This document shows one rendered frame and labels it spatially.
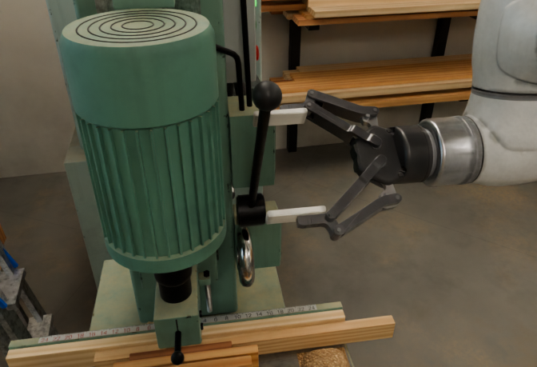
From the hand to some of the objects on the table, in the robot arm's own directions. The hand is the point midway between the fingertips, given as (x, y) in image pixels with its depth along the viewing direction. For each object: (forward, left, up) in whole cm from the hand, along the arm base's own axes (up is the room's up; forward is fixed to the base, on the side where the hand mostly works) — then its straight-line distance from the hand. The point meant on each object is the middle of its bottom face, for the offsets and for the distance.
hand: (268, 165), depth 59 cm
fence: (+20, -1, -43) cm, 48 cm away
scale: (+20, -1, -38) cm, 43 cm away
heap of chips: (-7, -5, -45) cm, 46 cm away
